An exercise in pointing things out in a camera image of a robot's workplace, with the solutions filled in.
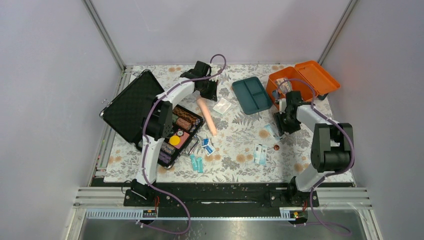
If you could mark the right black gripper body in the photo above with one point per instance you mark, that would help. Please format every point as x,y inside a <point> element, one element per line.
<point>285,123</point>

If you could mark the blue white medicine packet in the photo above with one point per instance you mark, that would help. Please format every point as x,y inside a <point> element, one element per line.
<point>272,129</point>

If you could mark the orange black chip stack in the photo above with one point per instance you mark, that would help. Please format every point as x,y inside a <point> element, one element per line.
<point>186,115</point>

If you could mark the small blue sachets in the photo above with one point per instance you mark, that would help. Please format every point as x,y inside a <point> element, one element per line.
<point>207,145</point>

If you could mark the blue white sachet packet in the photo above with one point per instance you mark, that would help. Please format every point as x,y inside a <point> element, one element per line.
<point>260,154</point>

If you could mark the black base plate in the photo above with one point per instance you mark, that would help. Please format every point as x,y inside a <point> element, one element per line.
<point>215,200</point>

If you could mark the teal divided tray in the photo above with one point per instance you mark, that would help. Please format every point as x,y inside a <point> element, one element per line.
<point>251,95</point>

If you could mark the yellow poker chip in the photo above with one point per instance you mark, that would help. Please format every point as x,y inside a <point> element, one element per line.
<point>174,140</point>

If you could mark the colourful plaster box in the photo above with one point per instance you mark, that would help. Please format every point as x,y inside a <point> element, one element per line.
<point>283,85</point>

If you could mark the teal tube pair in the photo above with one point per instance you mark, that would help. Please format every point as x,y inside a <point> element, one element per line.
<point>197,163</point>

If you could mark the clear gauze packet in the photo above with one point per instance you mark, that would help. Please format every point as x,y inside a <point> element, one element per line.
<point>222,106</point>

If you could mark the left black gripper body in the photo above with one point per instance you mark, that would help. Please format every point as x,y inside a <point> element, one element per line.
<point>207,88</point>

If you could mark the black poker chip case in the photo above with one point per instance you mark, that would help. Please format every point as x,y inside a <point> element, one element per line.
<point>127,112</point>

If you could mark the red white chip stack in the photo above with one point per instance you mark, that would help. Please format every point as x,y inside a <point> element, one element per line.
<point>184,124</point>

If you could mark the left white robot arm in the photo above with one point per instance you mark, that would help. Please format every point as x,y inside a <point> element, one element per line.
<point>158,121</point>

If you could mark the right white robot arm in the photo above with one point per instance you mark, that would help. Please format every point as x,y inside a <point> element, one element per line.
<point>332,148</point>

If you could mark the floral table mat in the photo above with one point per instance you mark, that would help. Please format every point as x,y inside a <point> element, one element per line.
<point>237,134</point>

